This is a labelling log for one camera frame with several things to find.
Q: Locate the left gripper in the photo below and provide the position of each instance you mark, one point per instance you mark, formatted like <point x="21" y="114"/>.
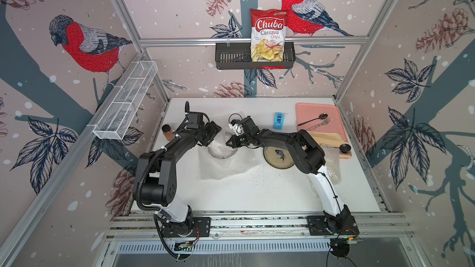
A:
<point x="214" y="129"/>

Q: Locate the orange spice jar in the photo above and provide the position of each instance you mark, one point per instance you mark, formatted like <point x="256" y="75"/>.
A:
<point x="168" y="132"/>

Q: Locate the dark rimmed plate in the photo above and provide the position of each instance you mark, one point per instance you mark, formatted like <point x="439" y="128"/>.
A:
<point x="218" y="148"/>

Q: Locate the black wire shelf basket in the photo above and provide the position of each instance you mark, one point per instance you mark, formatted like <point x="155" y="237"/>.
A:
<point x="237" y="56"/>

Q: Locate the Chuba cassava chips bag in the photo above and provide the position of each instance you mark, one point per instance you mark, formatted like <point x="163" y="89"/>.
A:
<point x="268" y="32"/>

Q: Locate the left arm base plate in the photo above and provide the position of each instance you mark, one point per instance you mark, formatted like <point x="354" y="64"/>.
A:
<point x="196" y="226"/>

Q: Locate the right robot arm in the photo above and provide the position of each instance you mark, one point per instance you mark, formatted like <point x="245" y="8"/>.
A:
<point x="309" y="158"/>

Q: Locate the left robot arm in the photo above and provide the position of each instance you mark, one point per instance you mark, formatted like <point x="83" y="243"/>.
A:
<point x="155" y="183"/>

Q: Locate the black spoon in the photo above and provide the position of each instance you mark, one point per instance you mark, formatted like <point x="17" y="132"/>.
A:
<point x="321" y="116"/>

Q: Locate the white mesh wall basket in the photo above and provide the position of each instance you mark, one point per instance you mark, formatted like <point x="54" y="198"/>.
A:
<point x="119" y="114"/>

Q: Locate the blue tape dispenser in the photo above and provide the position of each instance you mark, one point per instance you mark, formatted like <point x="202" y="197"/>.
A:
<point x="278" y="122"/>

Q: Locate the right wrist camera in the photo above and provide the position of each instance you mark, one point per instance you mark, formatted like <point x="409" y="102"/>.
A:
<point x="237" y="128"/>

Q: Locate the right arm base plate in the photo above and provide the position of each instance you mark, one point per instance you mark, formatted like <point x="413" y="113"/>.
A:
<point x="319" y="225"/>

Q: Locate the bubble wrap sheet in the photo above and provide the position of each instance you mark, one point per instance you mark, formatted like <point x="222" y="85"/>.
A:
<point x="332" y="158"/>
<point x="218" y="161"/>

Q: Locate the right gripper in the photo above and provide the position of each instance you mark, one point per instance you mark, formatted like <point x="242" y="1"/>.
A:
<point x="232" y="141"/>

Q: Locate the wooden cutting board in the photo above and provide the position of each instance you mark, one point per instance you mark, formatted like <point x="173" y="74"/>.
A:
<point x="333" y="140"/>

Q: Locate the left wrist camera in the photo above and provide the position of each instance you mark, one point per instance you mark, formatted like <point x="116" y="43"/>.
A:
<point x="194" y="120"/>

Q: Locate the cream dinner plate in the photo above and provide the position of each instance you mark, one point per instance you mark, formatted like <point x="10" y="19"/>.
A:
<point x="278" y="158"/>

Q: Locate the metal fork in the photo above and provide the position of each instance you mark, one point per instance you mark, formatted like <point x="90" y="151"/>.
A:
<point x="324" y="123"/>

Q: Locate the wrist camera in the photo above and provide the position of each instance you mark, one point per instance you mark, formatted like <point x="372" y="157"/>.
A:
<point x="237" y="128"/>
<point x="194" y="120"/>

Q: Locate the pink tray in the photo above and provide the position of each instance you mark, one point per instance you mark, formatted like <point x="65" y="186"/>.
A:
<point x="308" y="111"/>

